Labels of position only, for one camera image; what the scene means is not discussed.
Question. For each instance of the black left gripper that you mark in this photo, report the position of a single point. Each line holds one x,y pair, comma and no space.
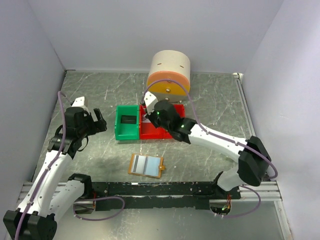
100,126

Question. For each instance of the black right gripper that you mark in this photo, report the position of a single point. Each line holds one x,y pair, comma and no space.
150,117

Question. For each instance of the silver card with black stripe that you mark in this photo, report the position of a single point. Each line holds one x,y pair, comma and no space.
144,119

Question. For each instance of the tan leather card holder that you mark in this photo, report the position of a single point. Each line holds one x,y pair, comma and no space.
153,168

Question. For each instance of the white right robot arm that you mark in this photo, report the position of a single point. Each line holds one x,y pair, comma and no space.
250,156

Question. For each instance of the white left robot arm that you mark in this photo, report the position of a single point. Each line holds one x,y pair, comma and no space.
37,216

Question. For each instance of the red bin with gold card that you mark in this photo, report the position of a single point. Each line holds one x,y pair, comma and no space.
180,109

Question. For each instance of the red bin with silver card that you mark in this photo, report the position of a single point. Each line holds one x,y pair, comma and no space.
147,131

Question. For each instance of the green plastic bin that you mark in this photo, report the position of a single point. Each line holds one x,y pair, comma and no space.
126,132

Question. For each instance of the round three-drawer mini cabinet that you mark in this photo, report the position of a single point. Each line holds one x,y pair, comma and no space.
168,70

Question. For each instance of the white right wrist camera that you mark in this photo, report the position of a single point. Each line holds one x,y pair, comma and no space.
150,100

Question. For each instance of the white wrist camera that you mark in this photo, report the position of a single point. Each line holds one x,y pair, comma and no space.
81,102
150,100

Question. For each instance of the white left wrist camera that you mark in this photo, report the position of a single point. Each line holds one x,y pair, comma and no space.
81,102

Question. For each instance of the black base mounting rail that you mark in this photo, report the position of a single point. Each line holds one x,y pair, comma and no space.
159,195

